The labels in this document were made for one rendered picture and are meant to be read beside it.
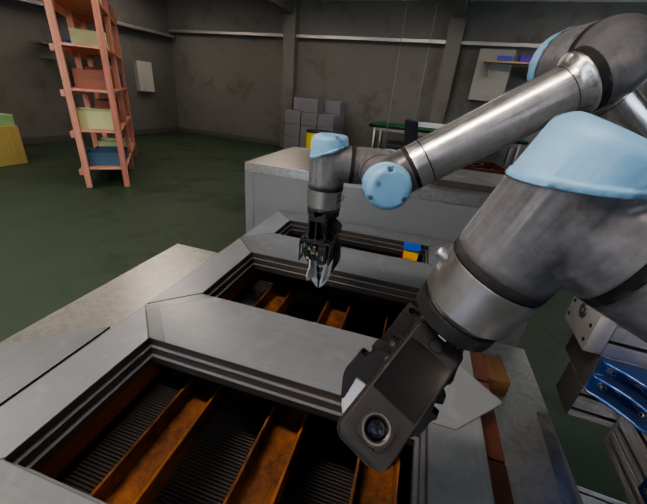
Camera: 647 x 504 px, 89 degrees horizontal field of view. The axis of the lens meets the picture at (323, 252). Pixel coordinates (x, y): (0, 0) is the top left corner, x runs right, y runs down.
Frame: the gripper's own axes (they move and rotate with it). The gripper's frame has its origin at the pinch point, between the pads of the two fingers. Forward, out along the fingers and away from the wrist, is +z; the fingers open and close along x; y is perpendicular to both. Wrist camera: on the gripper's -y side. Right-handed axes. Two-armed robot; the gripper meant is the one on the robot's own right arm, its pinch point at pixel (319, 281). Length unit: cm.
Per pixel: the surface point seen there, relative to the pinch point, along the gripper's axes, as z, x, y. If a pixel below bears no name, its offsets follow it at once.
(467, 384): 5.7, 35.3, 15.9
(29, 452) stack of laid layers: 7, -28, 51
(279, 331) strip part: 5.7, -4.2, 15.2
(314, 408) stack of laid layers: 9.2, 8.5, 28.5
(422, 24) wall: -187, -27, -760
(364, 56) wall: -125, -141, -768
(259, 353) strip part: 5.6, -5.2, 22.9
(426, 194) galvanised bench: -11, 24, -63
